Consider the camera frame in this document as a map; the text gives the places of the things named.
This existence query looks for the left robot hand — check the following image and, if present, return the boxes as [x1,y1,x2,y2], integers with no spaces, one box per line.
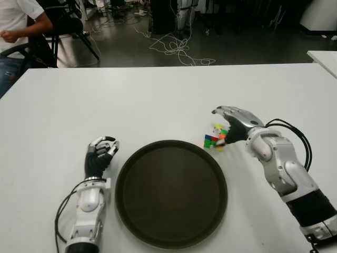
[84,136,121,180]

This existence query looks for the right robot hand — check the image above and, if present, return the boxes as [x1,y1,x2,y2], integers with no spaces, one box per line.
[211,105,265,145]

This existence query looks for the multicoloured Rubik's cube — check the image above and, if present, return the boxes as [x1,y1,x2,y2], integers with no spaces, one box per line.
[204,123,229,152]

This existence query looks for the round dark brown plate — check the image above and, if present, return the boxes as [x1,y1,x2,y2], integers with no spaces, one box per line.
[115,139,229,242]

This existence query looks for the white side table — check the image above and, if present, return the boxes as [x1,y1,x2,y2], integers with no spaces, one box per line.
[306,50,337,80]

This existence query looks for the silver standing robot legs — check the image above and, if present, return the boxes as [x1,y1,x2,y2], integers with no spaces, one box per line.
[176,0,197,31]

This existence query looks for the black armchair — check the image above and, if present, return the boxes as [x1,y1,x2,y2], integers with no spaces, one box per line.
[0,18,57,70]

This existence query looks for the black cabinet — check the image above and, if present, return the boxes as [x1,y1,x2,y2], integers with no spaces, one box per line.
[150,0,179,35]

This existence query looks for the white cabinet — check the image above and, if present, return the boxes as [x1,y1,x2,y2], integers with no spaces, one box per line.
[299,0,337,34]

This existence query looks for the black folding chair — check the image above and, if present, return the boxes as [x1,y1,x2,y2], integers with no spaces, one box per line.
[43,0,101,68]

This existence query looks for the person in white shirt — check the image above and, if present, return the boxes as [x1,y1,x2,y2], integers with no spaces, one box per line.
[0,0,55,98]

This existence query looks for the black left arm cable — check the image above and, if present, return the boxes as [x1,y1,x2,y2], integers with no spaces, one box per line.
[54,181,87,253]

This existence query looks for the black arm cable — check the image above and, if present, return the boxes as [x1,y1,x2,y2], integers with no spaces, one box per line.
[54,181,87,253]
[264,118,313,170]

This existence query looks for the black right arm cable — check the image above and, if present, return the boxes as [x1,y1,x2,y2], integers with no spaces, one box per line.
[264,118,313,170]

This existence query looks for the tangled white floor cable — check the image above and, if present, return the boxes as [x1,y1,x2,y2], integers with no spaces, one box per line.
[133,25,216,66]

